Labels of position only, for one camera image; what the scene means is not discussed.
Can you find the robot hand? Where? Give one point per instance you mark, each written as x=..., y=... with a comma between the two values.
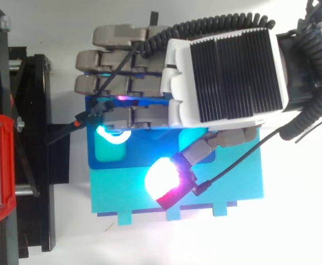
x=232, y=77

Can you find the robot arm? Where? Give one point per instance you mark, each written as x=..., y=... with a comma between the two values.
x=299, y=69

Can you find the turquoise plate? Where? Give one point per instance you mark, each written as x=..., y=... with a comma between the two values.
x=221, y=190

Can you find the blue plate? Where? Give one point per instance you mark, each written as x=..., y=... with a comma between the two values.
x=147, y=154

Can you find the small black-and-orange clip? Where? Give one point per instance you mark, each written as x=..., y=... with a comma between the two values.
x=80, y=121

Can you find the black stand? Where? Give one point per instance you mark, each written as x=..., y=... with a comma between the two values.
x=37, y=116

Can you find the red bin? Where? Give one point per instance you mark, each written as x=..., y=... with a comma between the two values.
x=4, y=171

